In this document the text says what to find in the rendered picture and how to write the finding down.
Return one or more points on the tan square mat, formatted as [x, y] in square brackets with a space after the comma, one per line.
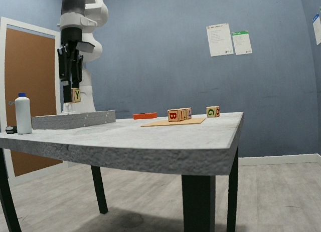
[167, 123]

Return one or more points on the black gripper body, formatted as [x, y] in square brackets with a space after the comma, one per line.
[69, 36]

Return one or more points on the white plastic bottle with blue cap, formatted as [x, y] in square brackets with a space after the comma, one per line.
[23, 116]

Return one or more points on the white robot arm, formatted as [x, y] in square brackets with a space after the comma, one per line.
[76, 13]

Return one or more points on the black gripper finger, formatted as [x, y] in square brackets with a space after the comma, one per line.
[76, 70]
[65, 72]

